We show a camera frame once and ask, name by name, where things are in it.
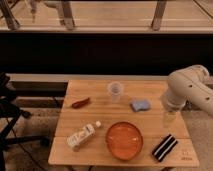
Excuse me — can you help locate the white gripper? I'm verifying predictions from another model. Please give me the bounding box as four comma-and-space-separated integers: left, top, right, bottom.
160, 89, 186, 128

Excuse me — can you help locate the white plastic bottle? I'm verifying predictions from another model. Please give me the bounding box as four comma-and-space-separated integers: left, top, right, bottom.
67, 121, 102, 150

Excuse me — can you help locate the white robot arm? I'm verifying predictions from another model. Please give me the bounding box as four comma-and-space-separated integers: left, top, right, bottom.
160, 65, 213, 128

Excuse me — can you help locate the orange ceramic bowl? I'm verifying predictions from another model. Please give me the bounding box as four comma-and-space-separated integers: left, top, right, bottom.
105, 122, 143, 161

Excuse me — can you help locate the black white striped cloth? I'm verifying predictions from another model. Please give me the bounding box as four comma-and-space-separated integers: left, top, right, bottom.
152, 134, 178, 162

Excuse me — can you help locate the blue sponge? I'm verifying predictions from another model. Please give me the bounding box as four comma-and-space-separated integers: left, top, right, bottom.
130, 99, 151, 112

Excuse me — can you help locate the clear plastic cup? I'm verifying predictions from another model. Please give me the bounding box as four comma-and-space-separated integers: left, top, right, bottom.
107, 82, 124, 102

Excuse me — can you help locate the wooden table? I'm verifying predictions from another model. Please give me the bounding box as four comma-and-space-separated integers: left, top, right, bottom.
49, 80, 199, 167

